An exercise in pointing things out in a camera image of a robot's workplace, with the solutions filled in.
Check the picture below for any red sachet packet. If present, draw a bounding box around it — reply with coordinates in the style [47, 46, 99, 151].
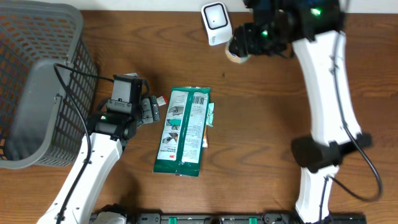
[157, 96, 169, 106]

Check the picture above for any mint green wipes packet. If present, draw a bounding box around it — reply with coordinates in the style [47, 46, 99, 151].
[206, 103, 215, 127]

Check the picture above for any green white sponge package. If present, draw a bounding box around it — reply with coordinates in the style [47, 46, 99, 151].
[153, 87, 211, 177]

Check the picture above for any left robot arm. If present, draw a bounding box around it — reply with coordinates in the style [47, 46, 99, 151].
[38, 73, 159, 223]

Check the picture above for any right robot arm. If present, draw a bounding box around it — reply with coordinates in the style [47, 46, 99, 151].
[227, 0, 371, 223]

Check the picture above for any green-lidded white jar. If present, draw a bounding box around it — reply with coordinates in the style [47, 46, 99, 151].
[225, 40, 251, 64]

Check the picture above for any white barcode scanner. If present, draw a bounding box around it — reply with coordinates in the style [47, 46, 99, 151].
[201, 2, 233, 46]

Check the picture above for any orange white box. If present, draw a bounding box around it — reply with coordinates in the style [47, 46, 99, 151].
[202, 126, 208, 148]

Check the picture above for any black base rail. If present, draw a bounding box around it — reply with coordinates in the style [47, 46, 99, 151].
[90, 212, 368, 224]

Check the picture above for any grey plastic mesh basket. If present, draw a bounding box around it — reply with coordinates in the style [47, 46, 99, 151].
[1, 1, 97, 169]

